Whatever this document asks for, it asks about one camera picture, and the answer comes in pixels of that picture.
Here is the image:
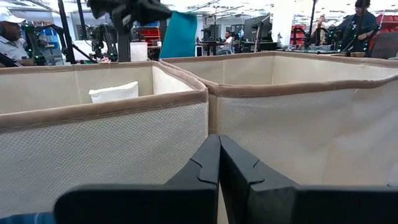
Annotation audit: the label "black monitor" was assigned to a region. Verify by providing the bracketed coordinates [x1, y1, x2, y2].
[201, 24, 222, 42]
[243, 14, 272, 43]

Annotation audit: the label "person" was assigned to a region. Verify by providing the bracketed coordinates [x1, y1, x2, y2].
[310, 14, 328, 46]
[335, 0, 381, 53]
[0, 6, 35, 68]
[216, 29, 236, 56]

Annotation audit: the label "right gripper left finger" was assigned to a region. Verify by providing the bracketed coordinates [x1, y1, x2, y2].
[53, 133, 221, 224]

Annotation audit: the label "white box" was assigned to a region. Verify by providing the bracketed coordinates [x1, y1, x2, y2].
[129, 41, 149, 62]

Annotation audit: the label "grey sock with teal cuff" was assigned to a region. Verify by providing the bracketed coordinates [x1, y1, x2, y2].
[159, 11, 198, 60]

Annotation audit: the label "red storage bins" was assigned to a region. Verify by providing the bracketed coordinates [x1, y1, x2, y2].
[290, 24, 308, 46]
[374, 14, 398, 34]
[136, 26, 162, 47]

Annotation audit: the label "beige fabric storage bin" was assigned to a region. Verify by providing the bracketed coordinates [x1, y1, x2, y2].
[0, 60, 210, 218]
[159, 50, 398, 224]

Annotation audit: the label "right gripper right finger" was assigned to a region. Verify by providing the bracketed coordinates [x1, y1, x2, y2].
[220, 134, 398, 224]

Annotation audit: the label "white sock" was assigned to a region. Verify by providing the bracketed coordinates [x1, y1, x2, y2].
[88, 81, 140, 104]

